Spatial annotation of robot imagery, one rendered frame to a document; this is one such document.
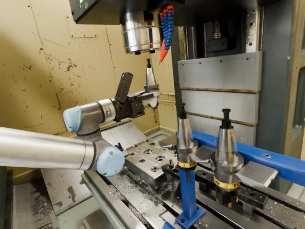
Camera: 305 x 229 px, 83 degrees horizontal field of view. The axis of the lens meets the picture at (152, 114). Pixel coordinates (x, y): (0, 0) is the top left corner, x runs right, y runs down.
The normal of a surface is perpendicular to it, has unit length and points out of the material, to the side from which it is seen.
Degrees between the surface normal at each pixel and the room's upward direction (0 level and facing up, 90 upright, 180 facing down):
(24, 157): 97
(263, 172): 0
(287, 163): 0
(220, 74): 91
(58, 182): 24
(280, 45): 90
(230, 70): 90
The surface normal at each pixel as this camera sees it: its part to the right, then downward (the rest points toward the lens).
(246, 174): -0.13, -0.95
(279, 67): -0.78, 0.27
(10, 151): 0.62, 0.09
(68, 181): 0.14, -0.80
